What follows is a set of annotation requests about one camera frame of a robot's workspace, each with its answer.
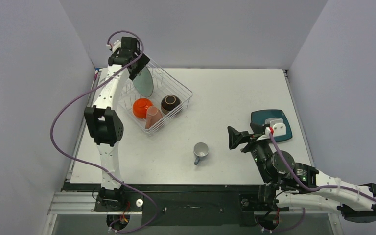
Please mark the light green floral plate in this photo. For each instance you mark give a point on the light green floral plate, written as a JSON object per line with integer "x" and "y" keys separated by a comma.
{"x": 143, "y": 83}

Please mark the orange bowl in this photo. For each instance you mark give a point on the orange bowl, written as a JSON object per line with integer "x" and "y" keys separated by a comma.
{"x": 140, "y": 107}

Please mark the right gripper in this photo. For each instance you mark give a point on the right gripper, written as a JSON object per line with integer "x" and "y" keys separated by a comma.
{"x": 244, "y": 138}

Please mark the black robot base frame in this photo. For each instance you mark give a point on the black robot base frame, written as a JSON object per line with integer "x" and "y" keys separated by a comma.
{"x": 143, "y": 205}

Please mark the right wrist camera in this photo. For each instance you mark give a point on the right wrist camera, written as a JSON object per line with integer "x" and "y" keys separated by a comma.
{"x": 274, "y": 127}

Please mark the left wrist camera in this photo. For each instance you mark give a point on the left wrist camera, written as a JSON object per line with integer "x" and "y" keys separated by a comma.
{"x": 114, "y": 45}

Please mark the black patterned bowl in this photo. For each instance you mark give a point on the black patterned bowl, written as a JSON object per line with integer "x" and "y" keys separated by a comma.
{"x": 169, "y": 102}

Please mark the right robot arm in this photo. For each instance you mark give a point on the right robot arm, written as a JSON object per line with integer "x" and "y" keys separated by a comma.
{"x": 288, "y": 184}

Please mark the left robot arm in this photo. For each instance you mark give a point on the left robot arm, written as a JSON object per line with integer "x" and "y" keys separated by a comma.
{"x": 103, "y": 123}

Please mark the dark teal square plate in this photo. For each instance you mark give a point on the dark teal square plate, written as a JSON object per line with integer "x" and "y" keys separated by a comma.
{"x": 259, "y": 117}

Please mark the pink floral mug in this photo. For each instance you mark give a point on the pink floral mug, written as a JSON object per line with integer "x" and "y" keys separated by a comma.
{"x": 153, "y": 115}

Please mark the white wire dish rack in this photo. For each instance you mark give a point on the white wire dish rack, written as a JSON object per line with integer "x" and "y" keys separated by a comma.
{"x": 164, "y": 84}

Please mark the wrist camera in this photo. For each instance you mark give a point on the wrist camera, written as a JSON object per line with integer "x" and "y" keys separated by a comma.
{"x": 114, "y": 45}
{"x": 274, "y": 127}

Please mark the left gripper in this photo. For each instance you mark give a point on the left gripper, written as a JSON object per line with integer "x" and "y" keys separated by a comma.
{"x": 142, "y": 62}

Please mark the white blue-handled cup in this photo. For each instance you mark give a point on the white blue-handled cup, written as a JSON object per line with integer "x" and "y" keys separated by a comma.
{"x": 200, "y": 151}

